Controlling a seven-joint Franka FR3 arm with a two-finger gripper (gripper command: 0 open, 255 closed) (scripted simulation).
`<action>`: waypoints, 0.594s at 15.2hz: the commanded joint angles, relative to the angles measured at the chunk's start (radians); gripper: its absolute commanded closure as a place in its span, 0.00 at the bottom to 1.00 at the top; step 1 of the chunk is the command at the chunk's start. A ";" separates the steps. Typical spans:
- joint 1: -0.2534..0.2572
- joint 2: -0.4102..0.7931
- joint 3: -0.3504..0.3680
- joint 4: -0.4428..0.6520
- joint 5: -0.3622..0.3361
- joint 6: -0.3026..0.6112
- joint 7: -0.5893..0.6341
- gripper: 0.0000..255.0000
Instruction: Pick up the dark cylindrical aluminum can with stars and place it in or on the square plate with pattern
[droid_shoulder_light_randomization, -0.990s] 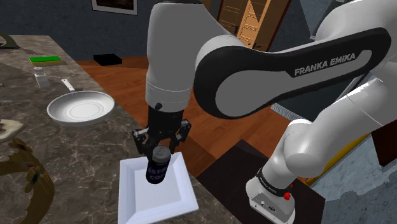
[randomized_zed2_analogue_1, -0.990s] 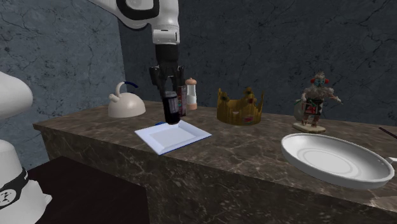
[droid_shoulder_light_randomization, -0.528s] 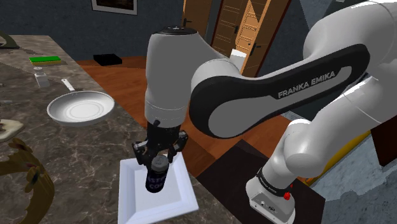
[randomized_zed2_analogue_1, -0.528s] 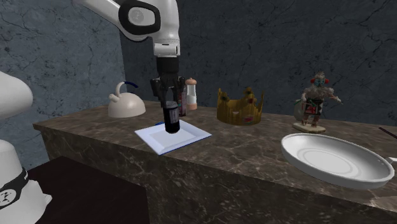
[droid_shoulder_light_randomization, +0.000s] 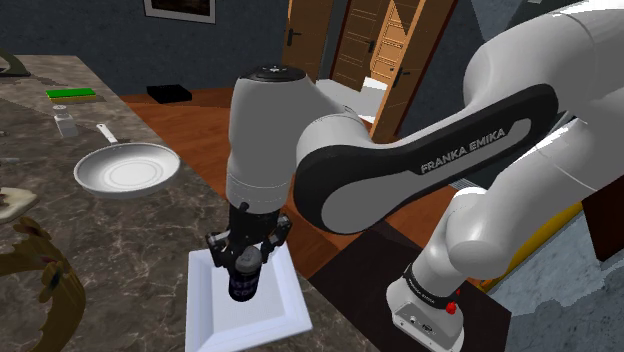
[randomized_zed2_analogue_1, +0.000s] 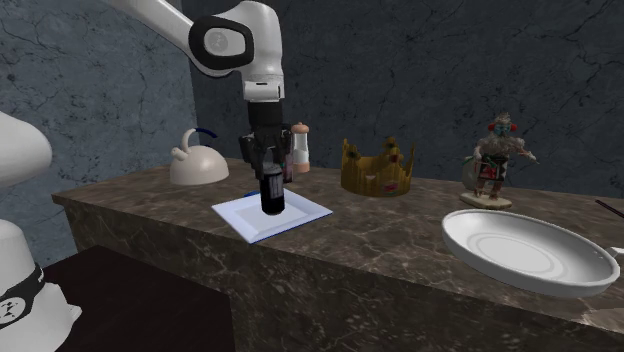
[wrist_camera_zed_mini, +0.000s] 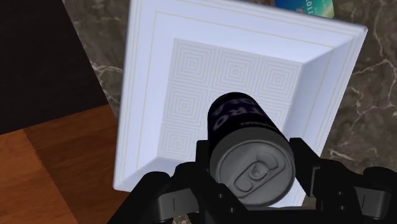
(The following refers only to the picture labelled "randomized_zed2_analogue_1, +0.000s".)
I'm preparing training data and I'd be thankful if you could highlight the white round pan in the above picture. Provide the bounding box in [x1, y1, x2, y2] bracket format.
[440, 208, 624, 300]

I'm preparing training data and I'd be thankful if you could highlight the clear grinder with tan caps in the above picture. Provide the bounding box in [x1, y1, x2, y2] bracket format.
[290, 121, 312, 175]

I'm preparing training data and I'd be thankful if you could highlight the thin dark stick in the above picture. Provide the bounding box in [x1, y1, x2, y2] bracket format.
[594, 198, 624, 220]

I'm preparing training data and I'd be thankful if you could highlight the masked doll figure on base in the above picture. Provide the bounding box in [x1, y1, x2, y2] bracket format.
[459, 112, 541, 211]

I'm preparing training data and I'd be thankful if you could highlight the gold jewelled crown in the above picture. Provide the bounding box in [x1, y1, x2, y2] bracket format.
[339, 136, 417, 199]

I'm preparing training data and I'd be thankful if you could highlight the black cylindrical can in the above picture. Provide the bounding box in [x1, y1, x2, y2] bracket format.
[258, 163, 287, 217]

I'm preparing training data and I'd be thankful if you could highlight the white square plate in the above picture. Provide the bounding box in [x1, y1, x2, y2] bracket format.
[210, 188, 335, 245]

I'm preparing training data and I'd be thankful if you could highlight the cream kettle with blue handle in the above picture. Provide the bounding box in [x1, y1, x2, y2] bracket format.
[168, 127, 231, 187]

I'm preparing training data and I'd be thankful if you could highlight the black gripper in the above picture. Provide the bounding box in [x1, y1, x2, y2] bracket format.
[237, 99, 295, 185]

